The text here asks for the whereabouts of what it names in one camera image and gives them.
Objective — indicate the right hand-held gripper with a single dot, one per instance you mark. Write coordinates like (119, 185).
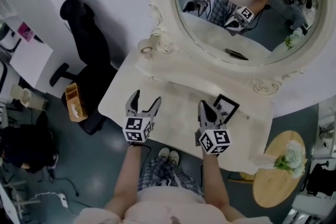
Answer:
(215, 140)

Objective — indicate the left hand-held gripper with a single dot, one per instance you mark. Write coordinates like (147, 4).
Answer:
(137, 129)

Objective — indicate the white dressing table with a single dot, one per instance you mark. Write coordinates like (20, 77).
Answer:
(178, 112)

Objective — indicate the person's right forearm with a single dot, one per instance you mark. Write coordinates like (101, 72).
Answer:
(214, 183)

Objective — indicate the person's left forearm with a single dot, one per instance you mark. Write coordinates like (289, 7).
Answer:
(126, 178)

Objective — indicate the person's left white shoe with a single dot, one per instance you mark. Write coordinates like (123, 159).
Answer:
(164, 152)

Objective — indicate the person's white shoe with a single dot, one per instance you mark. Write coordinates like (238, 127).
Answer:
(164, 152)
(174, 157)

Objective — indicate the person's right white shoe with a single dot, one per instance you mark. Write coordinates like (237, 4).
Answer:
(174, 157)

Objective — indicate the wooden storage box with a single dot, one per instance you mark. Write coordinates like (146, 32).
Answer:
(74, 102)

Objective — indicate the white vase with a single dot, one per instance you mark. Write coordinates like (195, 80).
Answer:
(262, 160)

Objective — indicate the person's plaid trousers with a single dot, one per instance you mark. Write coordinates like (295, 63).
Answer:
(168, 178)

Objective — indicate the black high-back office chair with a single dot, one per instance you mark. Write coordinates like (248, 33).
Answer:
(89, 55)

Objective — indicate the white flower bouquet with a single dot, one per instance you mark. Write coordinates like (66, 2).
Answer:
(294, 154)

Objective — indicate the round wooden table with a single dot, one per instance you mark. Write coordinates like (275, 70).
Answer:
(273, 189)

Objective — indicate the person's pink shirt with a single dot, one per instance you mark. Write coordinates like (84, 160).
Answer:
(157, 207)

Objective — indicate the oval white ornate mirror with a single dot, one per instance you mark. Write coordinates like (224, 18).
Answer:
(168, 8)

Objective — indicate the white power strip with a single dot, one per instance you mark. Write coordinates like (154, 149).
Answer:
(63, 199)

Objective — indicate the beige trash bin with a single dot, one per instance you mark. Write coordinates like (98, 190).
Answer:
(22, 95)

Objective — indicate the white shelving unit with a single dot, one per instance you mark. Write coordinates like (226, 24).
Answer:
(29, 60)

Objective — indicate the pink sign card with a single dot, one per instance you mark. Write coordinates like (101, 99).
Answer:
(25, 31)

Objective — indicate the white service robot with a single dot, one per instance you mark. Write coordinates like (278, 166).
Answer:
(3, 76)
(8, 36)

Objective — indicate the black picture frame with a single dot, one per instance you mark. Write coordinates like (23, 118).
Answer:
(224, 108)

